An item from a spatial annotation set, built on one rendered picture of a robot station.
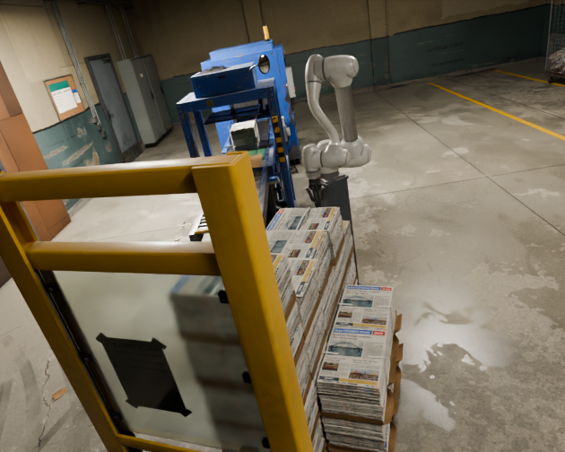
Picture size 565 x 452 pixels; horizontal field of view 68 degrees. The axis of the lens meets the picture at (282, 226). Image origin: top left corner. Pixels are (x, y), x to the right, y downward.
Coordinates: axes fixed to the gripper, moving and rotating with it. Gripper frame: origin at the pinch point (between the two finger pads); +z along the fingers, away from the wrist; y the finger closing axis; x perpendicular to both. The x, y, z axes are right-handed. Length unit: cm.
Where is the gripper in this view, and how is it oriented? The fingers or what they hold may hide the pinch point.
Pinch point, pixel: (318, 206)
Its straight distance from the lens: 272.5
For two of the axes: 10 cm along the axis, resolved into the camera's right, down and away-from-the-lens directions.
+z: 1.7, 8.8, 4.4
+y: 9.4, -0.1, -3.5
